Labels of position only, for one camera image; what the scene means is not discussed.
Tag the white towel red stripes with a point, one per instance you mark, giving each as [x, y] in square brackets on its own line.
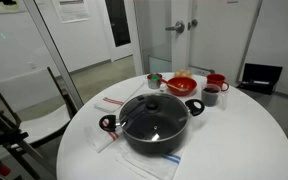
[99, 138]
[119, 95]

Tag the glass pot lid black knob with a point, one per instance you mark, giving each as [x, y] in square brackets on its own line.
[140, 123]

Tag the wooden spoon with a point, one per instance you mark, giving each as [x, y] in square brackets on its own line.
[175, 87]

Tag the white chair dark frame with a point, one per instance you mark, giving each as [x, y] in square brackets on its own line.
[34, 90]

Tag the white towel blue stripes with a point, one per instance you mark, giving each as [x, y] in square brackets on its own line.
[150, 165]

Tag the open black case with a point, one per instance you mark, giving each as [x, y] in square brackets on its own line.
[260, 75]

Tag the red mug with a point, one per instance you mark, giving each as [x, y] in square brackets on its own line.
[215, 80]

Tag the metal cup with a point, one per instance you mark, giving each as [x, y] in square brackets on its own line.
[153, 85]

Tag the red bowl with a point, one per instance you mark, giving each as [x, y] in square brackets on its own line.
[188, 88]

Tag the black cooking pot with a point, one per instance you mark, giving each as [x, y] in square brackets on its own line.
[157, 147]

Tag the white paper notice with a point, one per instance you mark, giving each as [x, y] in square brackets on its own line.
[71, 10]

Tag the beige round food pile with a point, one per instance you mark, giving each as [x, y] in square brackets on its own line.
[183, 73]

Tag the green round toy piece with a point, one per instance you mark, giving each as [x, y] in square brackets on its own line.
[155, 78]

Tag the white door dark window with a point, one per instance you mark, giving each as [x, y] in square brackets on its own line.
[132, 40]

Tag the silver deadbolt lock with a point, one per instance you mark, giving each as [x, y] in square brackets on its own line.
[193, 23]

